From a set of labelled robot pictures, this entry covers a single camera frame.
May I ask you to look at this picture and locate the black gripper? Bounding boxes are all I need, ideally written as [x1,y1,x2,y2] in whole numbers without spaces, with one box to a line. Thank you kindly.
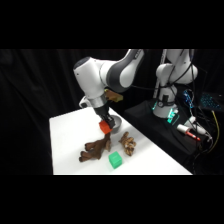
[92,105,117,130]

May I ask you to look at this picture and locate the red cube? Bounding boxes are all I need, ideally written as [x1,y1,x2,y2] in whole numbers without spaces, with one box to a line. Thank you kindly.
[99,121,114,135]

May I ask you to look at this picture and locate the green cube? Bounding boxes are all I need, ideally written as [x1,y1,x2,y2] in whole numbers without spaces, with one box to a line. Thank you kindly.
[108,150,123,170]

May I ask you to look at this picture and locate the grey bowl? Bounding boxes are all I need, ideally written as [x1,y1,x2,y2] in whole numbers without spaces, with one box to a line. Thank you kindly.
[109,114,123,133]

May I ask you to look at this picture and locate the tan plush animal toy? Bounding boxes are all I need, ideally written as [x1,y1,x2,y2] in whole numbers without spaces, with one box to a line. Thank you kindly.
[118,131,138,157]

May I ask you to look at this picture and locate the brown plush moose toy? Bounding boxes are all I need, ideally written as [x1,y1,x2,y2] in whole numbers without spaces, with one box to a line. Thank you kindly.
[78,131,113,163]

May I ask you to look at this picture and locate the black robot stand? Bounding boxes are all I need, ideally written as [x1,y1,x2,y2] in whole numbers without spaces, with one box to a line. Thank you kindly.
[123,99,202,158]

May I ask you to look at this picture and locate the small green-lit box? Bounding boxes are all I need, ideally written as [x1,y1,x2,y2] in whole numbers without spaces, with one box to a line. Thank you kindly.
[166,108,180,125]

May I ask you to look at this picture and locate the black curtain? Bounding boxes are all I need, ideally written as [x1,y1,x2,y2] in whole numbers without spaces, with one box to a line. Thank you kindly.
[0,49,224,176]

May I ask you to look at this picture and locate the white and red cylinder device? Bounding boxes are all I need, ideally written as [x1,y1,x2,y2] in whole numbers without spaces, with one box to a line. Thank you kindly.
[176,123,202,142]

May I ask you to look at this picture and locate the white plug adapter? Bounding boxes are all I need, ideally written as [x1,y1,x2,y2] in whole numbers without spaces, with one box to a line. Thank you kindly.
[187,115,198,126]

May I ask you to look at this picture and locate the tan wrist camera mount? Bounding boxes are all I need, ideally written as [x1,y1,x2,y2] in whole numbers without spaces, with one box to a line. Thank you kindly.
[104,88,124,103]

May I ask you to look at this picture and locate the yellow cable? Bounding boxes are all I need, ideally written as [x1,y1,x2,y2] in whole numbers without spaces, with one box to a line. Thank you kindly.
[209,110,221,151]

